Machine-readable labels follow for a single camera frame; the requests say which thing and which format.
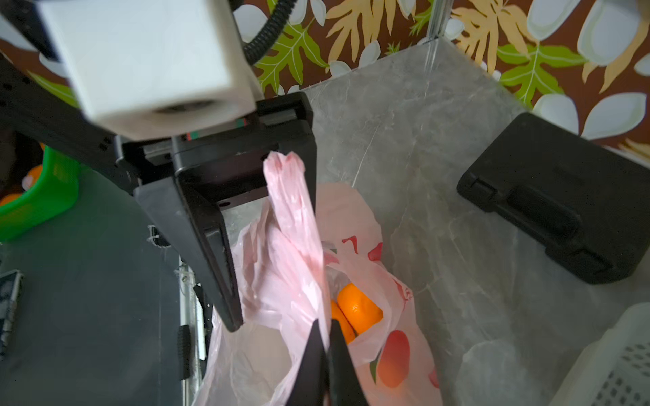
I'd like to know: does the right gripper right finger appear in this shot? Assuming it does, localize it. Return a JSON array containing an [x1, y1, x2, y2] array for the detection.
[[328, 320, 369, 406]]

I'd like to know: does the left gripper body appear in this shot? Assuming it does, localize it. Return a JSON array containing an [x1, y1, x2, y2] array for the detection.
[[115, 92, 318, 210]]

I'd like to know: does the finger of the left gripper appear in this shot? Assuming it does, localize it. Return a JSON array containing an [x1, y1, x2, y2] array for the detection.
[[134, 177, 244, 333]]

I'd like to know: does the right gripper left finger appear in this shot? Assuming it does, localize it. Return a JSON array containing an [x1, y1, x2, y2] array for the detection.
[[285, 321, 327, 406]]

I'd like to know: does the orange fruit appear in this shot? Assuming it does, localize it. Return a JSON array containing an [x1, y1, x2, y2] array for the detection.
[[333, 284, 384, 342], [331, 300, 356, 344]]

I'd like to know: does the pink printed plastic bag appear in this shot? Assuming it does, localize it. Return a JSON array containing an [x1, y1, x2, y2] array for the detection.
[[195, 152, 443, 405]]

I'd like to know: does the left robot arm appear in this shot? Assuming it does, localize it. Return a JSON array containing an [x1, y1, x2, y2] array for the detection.
[[1, 1, 317, 332]]

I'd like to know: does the green plastic object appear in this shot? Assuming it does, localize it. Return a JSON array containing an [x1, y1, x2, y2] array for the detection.
[[1, 146, 80, 243]]

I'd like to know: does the white plastic perforated basket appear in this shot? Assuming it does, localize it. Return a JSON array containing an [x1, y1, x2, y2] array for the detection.
[[550, 303, 649, 405]]

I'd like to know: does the black plastic tool case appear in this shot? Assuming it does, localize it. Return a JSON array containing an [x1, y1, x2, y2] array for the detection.
[[456, 113, 649, 284]]

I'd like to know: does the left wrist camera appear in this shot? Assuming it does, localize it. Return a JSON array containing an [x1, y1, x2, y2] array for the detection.
[[37, 1, 263, 140]]

